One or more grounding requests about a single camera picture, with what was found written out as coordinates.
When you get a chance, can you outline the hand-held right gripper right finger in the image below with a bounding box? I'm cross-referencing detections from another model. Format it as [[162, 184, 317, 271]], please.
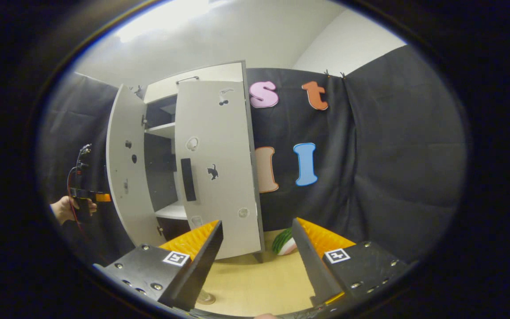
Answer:
[[292, 218, 410, 316]]

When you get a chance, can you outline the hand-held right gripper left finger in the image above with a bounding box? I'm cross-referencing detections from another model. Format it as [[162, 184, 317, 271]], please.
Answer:
[[104, 220, 224, 311]]

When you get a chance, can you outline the white cabinet door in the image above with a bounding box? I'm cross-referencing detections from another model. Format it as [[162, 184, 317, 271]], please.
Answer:
[[106, 84, 167, 247], [174, 62, 265, 260]]

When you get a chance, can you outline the white and grey cabinet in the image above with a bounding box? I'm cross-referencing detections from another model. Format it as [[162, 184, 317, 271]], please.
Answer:
[[142, 61, 255, 242]]

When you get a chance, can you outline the white cabinet drawer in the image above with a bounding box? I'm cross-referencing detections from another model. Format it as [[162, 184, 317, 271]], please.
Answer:
[[143, 62, 244, 103]]

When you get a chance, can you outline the toy watermelon slice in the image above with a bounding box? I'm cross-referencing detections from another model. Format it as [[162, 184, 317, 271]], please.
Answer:
[[272, 227, 299, 256]]

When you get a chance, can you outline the black backdrop cloth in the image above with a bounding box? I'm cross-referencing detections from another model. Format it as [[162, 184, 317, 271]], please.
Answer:
[[246, 44, 467, 263]]

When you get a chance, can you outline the black cable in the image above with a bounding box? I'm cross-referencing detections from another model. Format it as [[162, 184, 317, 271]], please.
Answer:
[[67, 143, 93, 191]]

